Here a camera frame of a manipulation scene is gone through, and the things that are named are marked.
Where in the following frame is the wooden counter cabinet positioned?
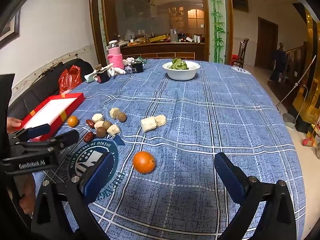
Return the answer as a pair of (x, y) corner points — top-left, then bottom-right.
(120, 42), (205, 62)

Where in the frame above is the wood framed glass partition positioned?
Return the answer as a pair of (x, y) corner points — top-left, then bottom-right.
(89, 0), (209, 67)

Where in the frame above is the red plastic bag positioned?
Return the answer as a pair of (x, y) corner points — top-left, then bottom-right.
(58, 65), (82, 95)

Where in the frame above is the wooden stair railing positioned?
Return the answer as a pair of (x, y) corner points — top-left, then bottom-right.
(285, 42), (308, 80)

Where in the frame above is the metal mop pole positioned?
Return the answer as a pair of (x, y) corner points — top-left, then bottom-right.
(276, 55), (317, 110)

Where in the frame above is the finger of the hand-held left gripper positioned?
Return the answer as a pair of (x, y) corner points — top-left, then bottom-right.
(10, 129), (80, 155)
(9, 124), (52, 143)

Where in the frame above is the person's left hand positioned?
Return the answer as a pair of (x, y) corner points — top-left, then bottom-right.
(6, 117), (37, 215)

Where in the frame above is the dark jar with cork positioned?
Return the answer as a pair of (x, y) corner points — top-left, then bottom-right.
(94, 64), (110, 83)

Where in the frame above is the wooden chair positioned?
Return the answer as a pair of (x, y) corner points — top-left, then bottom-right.
(231, 38), (250, 68)

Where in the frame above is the small black box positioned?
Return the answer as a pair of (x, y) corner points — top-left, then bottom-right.
(131, 61), (144, 73)

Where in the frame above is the grey dustpan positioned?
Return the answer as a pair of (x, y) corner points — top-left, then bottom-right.
(282, 85), (308, 128)

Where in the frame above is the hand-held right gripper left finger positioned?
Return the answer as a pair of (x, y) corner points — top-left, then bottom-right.
(31, 152), (120, 240)

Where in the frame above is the pink sleeved bottle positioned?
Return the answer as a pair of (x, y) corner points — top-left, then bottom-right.
(107, 40), (125, 70)

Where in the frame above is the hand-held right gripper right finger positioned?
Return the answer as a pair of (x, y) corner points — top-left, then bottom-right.
(214, 152), (298, 240)

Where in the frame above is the green leafy vegetable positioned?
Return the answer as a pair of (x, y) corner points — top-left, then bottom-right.
(169, 58), (190, 70)

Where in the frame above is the brown wooden door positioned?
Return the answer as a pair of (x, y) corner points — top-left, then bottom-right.
(254, 17), (279, 68)

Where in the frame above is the black leather sofa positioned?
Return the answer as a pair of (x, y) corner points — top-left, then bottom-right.
(7, 59), (94, 120)

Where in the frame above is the red shallow gift box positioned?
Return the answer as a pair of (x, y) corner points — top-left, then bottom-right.
(15, 92), (85, 142)

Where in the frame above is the pale green glove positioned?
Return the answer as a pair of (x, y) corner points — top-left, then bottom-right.
(84, 72), (100, 82)

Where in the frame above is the blue plaid tablecloth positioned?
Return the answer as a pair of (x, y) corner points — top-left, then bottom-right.
(32, 59), (307, 240)

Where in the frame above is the bamboo print panel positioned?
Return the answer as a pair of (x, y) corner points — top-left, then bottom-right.
(206, 0), (227, 64)

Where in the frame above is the white patterned cloth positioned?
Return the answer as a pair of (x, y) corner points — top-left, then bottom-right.
(230, 66), (251, 75)

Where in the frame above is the golden pillar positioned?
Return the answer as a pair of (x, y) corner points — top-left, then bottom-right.
(292, 7), (320, 130)

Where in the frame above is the white bowl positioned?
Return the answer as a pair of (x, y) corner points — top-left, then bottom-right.
(162, 60), (201, 81)

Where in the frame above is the framed wall picture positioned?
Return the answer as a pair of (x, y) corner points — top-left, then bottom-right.
(0, 10), (20, 49)

